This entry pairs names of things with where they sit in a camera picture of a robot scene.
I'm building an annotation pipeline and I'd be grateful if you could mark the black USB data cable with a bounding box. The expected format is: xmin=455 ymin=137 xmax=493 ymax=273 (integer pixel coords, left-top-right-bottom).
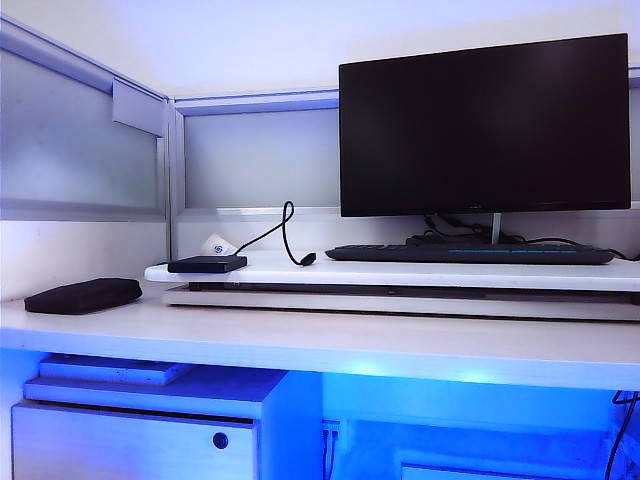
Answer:
xmin=233 ymin=200 xmax=318 ymax=268

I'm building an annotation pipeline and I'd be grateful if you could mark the black portable hard drive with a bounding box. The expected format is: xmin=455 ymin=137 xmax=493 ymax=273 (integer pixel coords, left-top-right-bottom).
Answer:
xmin=167 ymin=255 xmax=249 ymax=274

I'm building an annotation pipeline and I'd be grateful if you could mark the black keyboard with blue stripe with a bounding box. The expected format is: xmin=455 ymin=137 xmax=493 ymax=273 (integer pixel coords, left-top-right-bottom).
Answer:
xmin=324 ymin=243 xmax=616 ymax=266

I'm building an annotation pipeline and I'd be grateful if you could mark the white desk riser board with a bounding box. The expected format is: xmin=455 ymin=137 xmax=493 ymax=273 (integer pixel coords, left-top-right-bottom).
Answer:
xmin=143 ymin=248 xmax=640 ymax=294

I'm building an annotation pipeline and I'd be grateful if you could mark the grey desk riser base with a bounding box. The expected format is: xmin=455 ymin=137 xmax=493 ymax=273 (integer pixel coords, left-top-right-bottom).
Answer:
xmin=160 ymin=281 xmax=640 ymax=322

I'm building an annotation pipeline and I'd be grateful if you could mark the white paper cup blue logo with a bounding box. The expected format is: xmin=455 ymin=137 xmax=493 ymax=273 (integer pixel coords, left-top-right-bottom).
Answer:
xmin=200 ymin=232 xmax=242 ymax=257

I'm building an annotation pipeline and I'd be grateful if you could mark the frosted rear partition panel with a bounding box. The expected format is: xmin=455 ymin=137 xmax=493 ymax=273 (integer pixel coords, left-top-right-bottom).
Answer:
xmin=172 ymin=67 xmax=640 ymax=217

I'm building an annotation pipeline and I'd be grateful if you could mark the black computer monitor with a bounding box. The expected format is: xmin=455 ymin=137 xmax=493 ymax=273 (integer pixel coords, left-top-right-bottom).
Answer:
xmin=338 ymin=33 xmax=633 ymax=219

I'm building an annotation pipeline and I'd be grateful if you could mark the black soft pouch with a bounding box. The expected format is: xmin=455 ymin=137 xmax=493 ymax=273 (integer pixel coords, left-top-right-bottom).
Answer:
xmin=23 ymin=277 xmax=144 ymax=317

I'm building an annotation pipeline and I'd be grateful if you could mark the white flat slab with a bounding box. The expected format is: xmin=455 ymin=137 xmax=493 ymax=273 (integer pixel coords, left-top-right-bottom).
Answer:
xmin=38 ymin=352 xmax=195 ymax=387

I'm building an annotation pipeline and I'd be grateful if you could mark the frosted side partition panel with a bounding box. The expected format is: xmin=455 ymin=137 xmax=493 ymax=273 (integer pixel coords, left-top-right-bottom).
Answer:
xmin=0 ymin=16 xmax=169 ymax=224

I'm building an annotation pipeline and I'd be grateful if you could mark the white drawer cabinet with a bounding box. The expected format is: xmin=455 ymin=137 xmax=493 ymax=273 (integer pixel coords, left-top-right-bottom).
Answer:
xmin=10 ymin=366 xmax=292 ymax=480

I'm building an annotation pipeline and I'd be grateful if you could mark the black monitor cable bundle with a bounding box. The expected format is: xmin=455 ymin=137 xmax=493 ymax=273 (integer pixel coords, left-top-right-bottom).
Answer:
xmin=405 ymin=213 xmax=494 ymax=248

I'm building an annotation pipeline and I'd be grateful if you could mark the grey partition corner post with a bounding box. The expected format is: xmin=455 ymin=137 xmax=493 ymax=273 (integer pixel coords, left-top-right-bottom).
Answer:
xmin=157 ymin=97 xmax=187 ymax=262

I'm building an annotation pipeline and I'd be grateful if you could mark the wall socket with plugs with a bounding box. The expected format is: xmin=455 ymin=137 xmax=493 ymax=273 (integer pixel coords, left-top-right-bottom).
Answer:
xmin=321 ymin=418 xmax=343 ymax=480

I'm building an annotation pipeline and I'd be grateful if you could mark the grey partition hanging bracket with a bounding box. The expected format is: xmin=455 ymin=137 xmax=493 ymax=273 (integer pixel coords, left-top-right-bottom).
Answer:
xmin=111 ymin=76 xmax=167 ymax=138

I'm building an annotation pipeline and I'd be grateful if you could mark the black hanging cable under desk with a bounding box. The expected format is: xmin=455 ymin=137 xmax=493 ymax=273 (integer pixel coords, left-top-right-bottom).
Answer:
xmin=601 ymin=388 xmax=640 ymax=480

